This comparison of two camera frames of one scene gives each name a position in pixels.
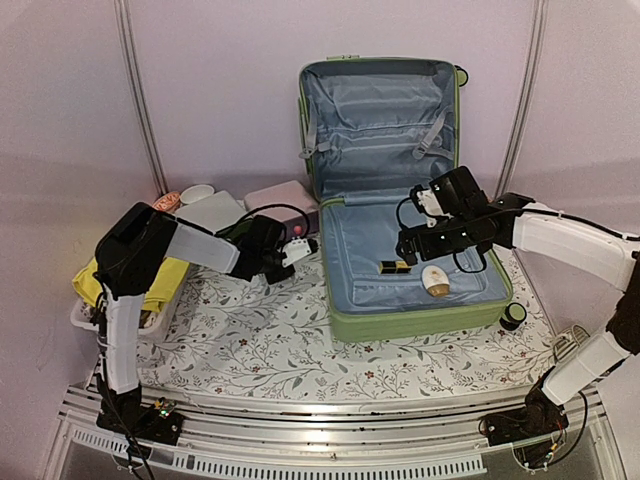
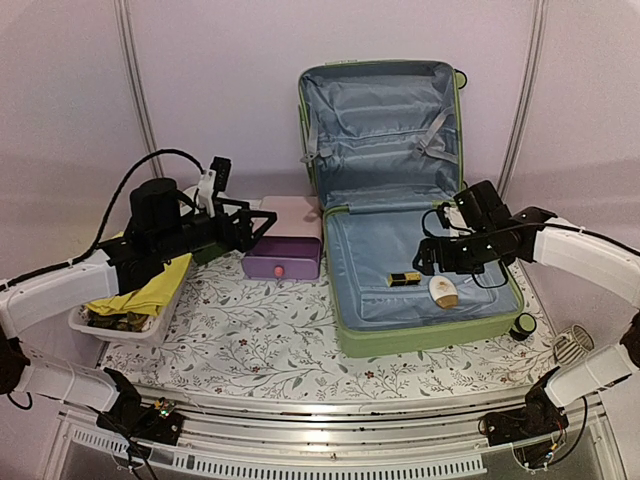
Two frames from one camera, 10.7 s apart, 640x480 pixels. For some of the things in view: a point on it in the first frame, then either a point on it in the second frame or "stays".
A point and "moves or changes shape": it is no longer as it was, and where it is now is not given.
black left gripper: x=275 y=277 → x=231 y=241
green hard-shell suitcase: x=369 y=132 moves or changes shape
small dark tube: x=393 y=268 → x=404 y=278
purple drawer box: x=292 y=204 moves or changes shape
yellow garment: x=166 y=276 stays
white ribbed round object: x=569 y=342 stays
